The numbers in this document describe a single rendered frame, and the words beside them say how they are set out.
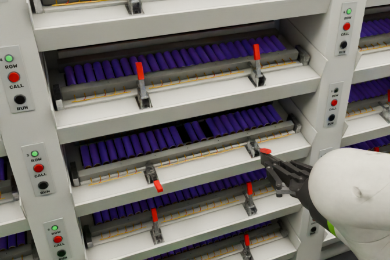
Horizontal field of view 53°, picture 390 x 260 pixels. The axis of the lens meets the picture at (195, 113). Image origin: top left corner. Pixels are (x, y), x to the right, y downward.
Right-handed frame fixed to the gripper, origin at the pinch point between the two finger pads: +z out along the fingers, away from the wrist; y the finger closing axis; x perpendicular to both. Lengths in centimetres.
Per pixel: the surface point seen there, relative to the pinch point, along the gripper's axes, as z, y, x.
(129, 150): 14.5, -29.9, 5.3
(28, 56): -1, -46, 32
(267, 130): 10.7, 5.5, 3.6
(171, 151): 11.1, -20.4, 3.8
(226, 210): 14.7, -6.4, -18.3
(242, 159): 7.5, -3.7, -1.0
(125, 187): 7.8, -32.9, -0.9
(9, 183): 13, -56, 5
